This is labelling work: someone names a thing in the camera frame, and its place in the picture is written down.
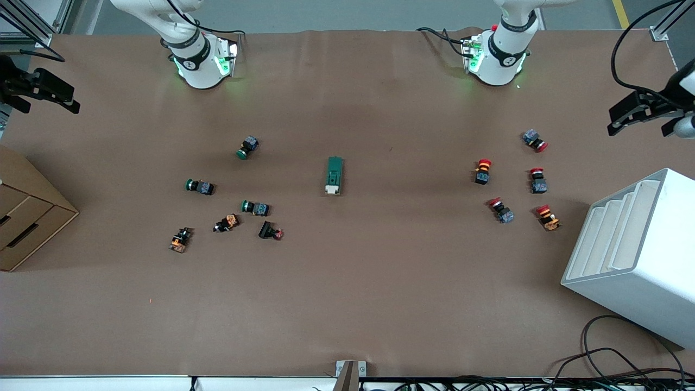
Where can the black selector switch orange block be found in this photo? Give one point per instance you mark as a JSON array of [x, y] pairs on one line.
[[179, 240], [228, 222]]

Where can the red emergency button orange block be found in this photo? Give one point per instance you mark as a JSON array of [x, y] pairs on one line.
[[547, 217], [482, 172]]

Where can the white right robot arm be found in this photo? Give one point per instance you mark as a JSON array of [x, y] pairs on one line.
[[198, 70]]

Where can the green push button switch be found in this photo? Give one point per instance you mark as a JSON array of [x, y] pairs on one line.
[[248, 145], [202, 187], [256, 208]]

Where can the white table edge rail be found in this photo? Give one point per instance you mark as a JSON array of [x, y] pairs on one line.
[[108, 384]]

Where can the grey metal bracket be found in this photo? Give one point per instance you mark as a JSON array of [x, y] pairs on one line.
[[350, 374]]

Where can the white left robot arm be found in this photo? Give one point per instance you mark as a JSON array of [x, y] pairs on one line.
[[499, 60]]

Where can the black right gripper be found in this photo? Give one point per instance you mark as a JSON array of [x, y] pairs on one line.
[[15, 82]]

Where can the white slotted rack box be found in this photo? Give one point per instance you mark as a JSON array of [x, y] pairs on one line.
[[651, 271]]

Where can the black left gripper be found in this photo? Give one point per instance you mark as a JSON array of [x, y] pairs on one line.
[[653, 105]]

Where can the red emergency button grey block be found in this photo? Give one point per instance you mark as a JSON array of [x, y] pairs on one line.
[[538, 183], [533, 139], [502, 212]]

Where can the black switch with red end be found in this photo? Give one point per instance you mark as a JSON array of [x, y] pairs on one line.
[[267, 230]]

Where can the brown cardboard box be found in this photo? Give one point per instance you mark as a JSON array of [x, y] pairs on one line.
[[27, 217]]

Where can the aluminium frame post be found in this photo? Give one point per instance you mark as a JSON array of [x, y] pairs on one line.
[[43, 39], [659, 33]]

